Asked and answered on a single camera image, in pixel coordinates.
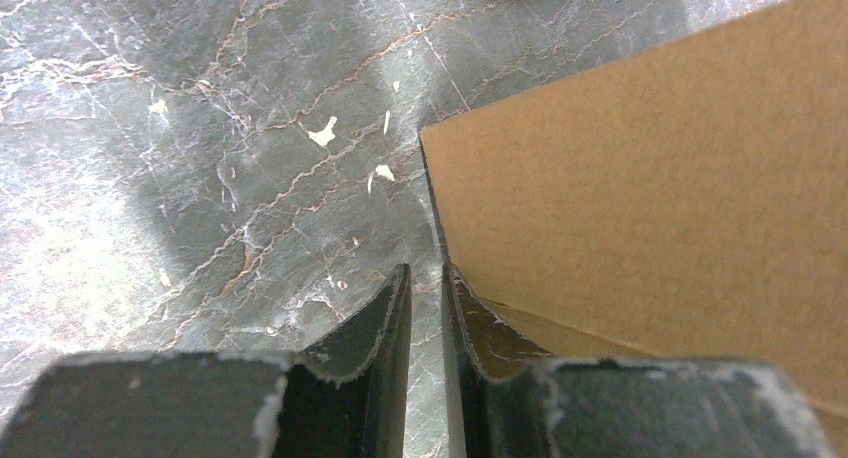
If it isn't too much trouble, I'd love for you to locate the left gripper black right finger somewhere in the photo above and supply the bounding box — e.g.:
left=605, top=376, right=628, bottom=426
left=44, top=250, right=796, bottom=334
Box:
left=442, top=264, right=834, bottom=457

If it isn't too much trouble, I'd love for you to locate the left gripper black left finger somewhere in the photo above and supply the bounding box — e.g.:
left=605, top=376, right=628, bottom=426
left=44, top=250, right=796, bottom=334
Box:
left=1, top=264, right=411, bottom=457

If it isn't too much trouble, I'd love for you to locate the cardboard box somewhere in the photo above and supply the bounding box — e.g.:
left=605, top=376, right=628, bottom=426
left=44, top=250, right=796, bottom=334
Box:
left=422, top=0, right=847, bottom=456

